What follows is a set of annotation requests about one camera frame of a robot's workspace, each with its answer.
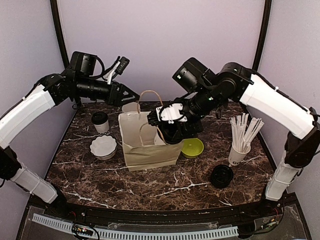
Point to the right black frame post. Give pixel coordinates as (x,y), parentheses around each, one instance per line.
(262,34)

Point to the white cup holding straws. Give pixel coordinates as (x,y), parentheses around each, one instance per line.
(237,156)

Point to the grey slotted cable duct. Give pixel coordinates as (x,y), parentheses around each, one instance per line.
(121,231)

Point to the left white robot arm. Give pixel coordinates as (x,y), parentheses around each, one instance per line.
(49,92)

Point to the green bowl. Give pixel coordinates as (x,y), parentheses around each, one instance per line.
(192,148)

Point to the white paper cup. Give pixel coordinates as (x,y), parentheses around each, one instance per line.
(101,125)
(158,141)

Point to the beige paper bag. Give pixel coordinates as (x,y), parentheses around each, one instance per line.
(139,150)

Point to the white scalloped bowl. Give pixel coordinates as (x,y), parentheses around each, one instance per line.
(103,147)

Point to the black table edge rail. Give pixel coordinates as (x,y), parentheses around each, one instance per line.
(172,208)

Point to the black plastic cup lid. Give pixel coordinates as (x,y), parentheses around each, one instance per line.
(99,117)

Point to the bundle of wrapped straws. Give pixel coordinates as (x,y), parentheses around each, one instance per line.
(244,131)

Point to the stack of black lids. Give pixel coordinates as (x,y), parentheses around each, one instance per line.
(221,176)

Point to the black frame post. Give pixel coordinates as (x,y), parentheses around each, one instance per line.
(262,34)
(59,32)

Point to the left black frame post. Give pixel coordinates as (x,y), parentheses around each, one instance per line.
(59,32)

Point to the stack of white paper cups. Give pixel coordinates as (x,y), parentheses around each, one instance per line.
(130,107)

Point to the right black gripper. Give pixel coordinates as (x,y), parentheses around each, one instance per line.
(185,131)

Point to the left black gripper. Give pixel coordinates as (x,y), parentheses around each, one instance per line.
(114,97)

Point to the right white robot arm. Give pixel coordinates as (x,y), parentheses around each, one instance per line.
(207,91)

